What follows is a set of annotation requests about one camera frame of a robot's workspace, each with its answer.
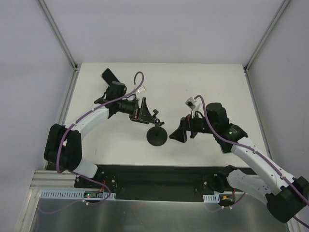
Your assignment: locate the black folding phone stand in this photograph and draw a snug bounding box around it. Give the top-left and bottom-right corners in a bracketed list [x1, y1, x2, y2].
[108, 81, 122, 88]

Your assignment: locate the black round-base clamp phone stand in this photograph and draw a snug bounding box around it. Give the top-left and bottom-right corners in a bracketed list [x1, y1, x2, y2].
[146, 109, 168, 146]

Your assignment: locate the purple cable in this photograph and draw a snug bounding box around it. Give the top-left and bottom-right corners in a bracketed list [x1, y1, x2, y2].
[195, 95, 309, 225]
[38, 71, 147, 214]

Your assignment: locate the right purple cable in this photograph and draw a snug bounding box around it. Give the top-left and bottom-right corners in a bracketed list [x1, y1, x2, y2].
[195, 95, 309, 225]

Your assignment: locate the front aluminium rail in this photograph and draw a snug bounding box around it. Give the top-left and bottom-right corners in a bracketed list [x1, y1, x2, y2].
[30, 170, 75, 189]

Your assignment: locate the left aluminium frame post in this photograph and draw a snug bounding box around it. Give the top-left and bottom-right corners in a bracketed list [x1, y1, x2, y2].
[36, 0, 78, 71]

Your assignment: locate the left white slotted cable duct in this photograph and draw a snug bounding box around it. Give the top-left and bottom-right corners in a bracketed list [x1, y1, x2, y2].
[41, 189, 116, 201]

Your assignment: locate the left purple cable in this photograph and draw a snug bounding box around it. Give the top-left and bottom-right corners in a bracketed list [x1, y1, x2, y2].
[38, 71, 147, 214]

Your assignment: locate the black smartphone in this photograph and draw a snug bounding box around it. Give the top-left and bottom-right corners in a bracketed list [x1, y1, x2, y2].
[101, 68, 119, 86]

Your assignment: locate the white slotted cable duct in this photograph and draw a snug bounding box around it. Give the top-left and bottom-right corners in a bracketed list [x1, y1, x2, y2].
[203, 193, 220, 203]
[41, 189, 116, 201]

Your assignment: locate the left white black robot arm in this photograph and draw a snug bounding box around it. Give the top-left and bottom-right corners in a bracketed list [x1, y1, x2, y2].
[44, 81, 159, 188]

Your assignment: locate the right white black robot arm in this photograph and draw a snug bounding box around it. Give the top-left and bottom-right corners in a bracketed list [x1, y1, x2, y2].
[169, 98, 309, 223]

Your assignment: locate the aluminium frame post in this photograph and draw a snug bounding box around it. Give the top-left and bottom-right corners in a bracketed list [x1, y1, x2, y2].
[36, 0, 78, 71]
[243, 0, 292, 73]

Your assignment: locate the right aluminium frame post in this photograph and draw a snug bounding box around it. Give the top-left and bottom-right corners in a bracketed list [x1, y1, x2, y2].
[243, 0, 292, 73]

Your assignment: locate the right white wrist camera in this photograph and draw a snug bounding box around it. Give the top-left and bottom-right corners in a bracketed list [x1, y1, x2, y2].
[185, 97, 200, 115]

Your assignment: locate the right white slotted cable duct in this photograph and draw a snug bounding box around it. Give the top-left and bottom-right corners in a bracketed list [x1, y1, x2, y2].
[203, 193, 220, 203]

